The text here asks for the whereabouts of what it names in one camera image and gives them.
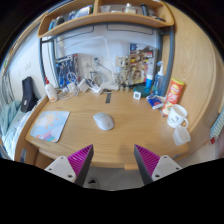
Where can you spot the small blue-capped white bottle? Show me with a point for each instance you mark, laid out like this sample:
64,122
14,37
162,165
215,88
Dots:
149,81

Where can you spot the white bottle with red cap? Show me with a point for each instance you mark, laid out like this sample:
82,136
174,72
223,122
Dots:
51,91

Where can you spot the blue tissue packet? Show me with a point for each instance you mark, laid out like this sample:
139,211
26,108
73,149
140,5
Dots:
155,101

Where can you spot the white charger block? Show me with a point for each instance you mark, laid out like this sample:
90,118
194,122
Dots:
83,85

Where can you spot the white mug with black drawing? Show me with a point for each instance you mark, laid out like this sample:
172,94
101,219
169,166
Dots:
175,116

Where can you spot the beige robot figure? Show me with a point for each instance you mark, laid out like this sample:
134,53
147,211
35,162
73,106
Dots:
125,75

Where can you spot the blue model kit box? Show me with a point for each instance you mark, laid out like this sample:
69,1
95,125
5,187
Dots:
66,70

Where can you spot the white desk lamp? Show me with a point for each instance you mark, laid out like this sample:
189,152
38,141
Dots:
110,85

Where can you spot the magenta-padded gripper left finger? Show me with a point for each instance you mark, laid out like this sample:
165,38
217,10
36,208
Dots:
80,160

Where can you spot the pale blue sun-print mouse pad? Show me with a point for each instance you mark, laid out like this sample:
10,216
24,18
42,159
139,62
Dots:
50,126

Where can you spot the flat black strip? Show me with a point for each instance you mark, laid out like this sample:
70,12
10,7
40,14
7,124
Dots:
108,98

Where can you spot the blue checked towel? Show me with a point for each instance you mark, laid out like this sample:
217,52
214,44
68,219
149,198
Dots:
218,125

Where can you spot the blue spray bottle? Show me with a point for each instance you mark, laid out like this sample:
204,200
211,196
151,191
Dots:
160,83

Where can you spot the black bag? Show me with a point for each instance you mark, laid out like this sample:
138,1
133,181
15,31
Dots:
28,95

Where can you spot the colourful printed box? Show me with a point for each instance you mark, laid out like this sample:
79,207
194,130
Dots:
145,63

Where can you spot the teal blanket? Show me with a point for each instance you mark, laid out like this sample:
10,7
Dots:
8,116

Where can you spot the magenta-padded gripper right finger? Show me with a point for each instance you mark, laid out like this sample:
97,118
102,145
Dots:
148,160

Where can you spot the clear plastic cup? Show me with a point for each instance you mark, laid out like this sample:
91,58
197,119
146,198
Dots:
181,136

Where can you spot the red chips can yellow lid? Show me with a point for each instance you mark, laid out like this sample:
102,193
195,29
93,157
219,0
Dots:
173,95

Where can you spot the grey computer mouse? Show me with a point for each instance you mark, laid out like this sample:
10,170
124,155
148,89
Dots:
103,121

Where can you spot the wooden shelf unit with items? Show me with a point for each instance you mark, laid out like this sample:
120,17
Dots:
100,18

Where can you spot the round teal tin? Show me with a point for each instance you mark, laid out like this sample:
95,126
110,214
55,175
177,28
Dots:
144,90

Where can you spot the small white desk clock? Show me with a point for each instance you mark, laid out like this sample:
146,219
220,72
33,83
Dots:
137,95

